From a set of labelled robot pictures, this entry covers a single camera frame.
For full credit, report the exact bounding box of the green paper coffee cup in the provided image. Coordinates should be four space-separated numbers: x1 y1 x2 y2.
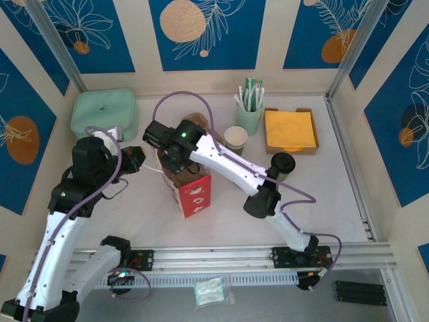
270 152 296 182
223 125 249 154

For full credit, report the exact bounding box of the red white paper bag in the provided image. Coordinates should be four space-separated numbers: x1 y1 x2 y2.
143 147 213 219

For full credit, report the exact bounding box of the mint green storage case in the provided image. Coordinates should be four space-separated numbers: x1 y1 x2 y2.
70 87 140 142

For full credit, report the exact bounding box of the mint green straw holder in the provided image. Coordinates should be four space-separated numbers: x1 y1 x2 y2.
234 99 264 137

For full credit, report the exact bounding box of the brown cardboard napkin tray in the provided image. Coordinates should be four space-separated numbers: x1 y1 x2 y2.
263 107 320 156

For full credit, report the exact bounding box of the yellow napkin stack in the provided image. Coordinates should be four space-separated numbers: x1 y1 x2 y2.
264 110 319 149

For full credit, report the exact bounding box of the black controller board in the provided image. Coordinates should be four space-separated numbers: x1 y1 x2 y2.
107 270 135 286
297 270 331 292

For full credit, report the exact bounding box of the clear bag of green packets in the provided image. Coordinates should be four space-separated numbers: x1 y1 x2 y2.
193 274 236 308

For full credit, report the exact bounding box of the black slotted rack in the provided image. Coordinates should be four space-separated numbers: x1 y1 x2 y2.
331 280 388 307

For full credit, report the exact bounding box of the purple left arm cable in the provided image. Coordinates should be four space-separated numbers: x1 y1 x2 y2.
21 125 122 322

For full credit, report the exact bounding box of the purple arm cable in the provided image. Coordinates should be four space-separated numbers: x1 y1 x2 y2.
151 91 343 289
21 125 122 322

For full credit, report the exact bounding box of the thin black left camera cable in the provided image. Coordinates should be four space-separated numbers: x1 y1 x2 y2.
100 179 130 201

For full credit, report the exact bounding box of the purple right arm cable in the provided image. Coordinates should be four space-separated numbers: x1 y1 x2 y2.
151 91 343 289

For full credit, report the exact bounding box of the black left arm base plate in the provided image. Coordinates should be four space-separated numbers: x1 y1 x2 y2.
120 248 156 272

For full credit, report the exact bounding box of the long aluminium mounting rail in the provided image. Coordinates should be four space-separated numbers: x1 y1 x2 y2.
32 243 398 278

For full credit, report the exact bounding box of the aluminium frame post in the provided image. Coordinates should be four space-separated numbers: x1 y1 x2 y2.
25 0 90 93
326 0 391 101

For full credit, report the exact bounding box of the short purple cable loop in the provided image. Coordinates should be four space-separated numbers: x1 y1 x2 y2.
110 268 151 301

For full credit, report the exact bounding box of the white slotted cable duct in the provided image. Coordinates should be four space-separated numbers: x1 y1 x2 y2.
95 272 299 290

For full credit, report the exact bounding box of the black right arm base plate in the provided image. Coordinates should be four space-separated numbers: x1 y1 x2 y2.
271 246 332 269

